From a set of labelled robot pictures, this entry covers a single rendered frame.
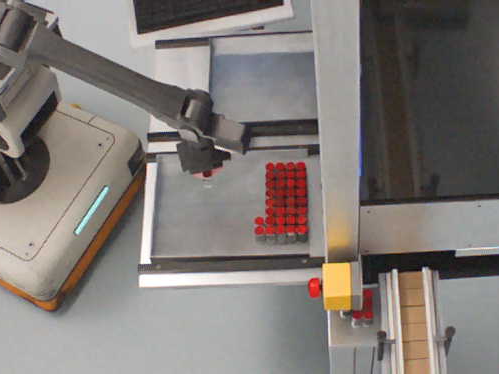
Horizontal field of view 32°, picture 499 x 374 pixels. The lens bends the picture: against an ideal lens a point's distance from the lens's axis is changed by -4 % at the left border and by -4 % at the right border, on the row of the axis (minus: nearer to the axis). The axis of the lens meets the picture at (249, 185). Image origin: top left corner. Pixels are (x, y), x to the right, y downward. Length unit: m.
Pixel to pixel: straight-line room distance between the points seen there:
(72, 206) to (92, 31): 1.01
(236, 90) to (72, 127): 0.92
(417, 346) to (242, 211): 0.50
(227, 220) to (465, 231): 0.55
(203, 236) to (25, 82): 0.72
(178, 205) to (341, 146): 0.66
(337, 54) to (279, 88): 0.92
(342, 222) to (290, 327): 1.19
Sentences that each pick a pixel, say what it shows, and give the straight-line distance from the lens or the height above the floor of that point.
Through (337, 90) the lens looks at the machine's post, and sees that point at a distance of 1.34.
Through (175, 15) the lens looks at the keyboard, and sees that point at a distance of 2.47.
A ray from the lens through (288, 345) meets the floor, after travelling 2.81.
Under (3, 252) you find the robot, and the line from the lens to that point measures 2.82.
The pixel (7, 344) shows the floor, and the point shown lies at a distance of 3.00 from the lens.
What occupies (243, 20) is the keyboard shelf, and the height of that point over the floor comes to 0.80.
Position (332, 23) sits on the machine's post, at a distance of 1.22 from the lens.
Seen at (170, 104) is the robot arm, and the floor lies 1.29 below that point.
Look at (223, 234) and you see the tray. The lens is 1.99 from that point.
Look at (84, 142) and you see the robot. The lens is 2.94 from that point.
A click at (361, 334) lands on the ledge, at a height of 0.88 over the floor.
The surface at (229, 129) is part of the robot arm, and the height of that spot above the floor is 1.20.
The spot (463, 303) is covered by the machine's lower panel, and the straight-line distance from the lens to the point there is 2.07.
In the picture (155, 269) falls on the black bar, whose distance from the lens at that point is 1.95.
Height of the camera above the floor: 2.62
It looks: 58 degrees down
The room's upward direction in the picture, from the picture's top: 10 degrees counter-clockwise
